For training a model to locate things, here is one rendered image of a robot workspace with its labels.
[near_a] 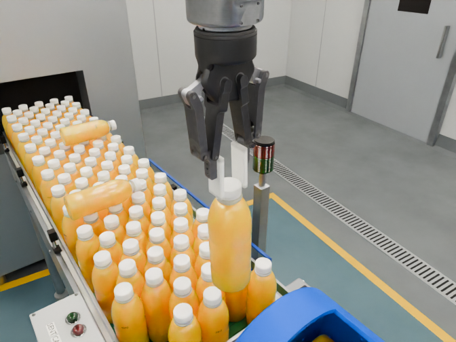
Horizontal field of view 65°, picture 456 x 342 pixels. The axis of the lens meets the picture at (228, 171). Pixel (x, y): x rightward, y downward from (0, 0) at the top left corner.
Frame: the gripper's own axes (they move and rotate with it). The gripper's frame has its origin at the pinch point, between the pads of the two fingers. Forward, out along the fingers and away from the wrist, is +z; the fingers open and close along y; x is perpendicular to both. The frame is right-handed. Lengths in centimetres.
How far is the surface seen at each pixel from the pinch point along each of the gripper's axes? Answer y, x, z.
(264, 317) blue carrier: -1.9, -10.6, 21.6
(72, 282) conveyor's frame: -19, 51, 56
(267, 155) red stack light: 39, 29, 25
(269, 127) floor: 259, 238, 161
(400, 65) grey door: 368, 149, 89
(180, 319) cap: -8.1, 5.9, 34.4
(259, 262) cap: 14.7, 7.0, 34.9
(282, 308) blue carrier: 1.3, -11.5, 21.1
